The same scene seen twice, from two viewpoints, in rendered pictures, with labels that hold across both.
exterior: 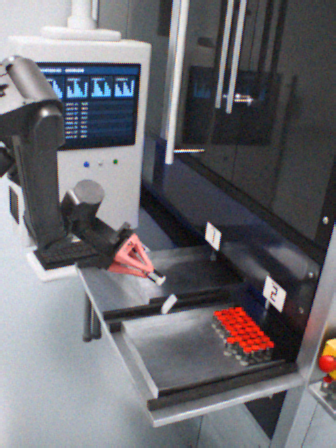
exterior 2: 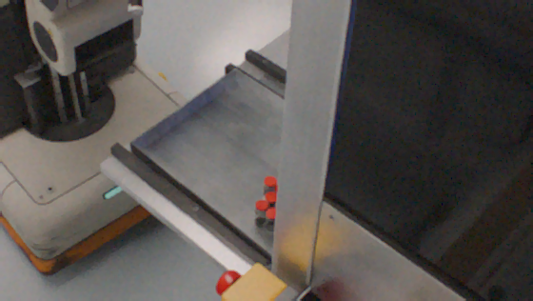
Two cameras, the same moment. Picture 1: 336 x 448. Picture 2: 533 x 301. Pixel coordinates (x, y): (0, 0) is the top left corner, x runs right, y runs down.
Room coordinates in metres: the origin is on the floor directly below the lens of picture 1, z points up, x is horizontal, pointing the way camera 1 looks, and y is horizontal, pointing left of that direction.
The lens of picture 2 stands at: (0.61, -0.91, 1.90)
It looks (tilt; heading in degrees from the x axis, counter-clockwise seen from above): 47 degrees down; 72
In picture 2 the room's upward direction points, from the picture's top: 1 degrees counter-clockwise
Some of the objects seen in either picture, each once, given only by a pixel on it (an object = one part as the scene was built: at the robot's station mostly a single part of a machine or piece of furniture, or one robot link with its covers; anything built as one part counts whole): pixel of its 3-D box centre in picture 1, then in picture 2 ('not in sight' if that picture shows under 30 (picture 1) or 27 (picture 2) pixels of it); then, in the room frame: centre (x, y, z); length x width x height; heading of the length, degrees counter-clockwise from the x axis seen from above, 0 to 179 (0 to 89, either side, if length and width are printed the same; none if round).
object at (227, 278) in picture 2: (328, 363); (232, 287); (0.81, -0.39, 0.99); 0.04 x 0.04 x 0.04; 26
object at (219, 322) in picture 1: (230, 337); (294, 186); (1.00, -0.19, 0.90); 0.18 x 0.02 x 0.05; 25
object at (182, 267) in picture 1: (183, 273); not in sight; (1.31, -0.06, 0.90); 0.34 x 0.26 x 0.04; 116
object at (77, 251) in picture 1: (90, 249); not in sight; (1.55, 0.28, 0.82); 0.40 x 0.14 x 0.02; 124
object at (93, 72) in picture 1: (77, 136); not in sight; (1.73, 0.38, 1.19); 0.50 x 0.19 x 0.78; 124
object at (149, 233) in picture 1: (147, 242); not in sight; (1.82, 0.08, 0.73); 1.98 x 0.01 x 0.25; 26
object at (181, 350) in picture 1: (200, 345); (254, 160); (0.96, -0.11, 0.90); 0.34 x 0.26 x 0.04; 115
